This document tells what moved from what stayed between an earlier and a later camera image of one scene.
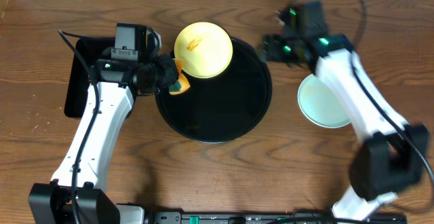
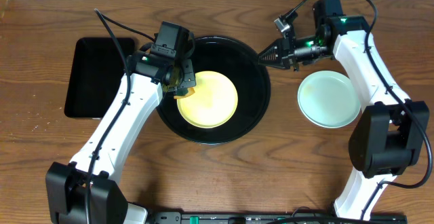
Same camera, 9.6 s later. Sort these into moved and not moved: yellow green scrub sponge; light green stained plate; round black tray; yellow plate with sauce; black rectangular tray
Moved: yellow green scrub sponge; yellow plate with sauce
Not moved: round black tray; light green stained plate; black rectangular tray
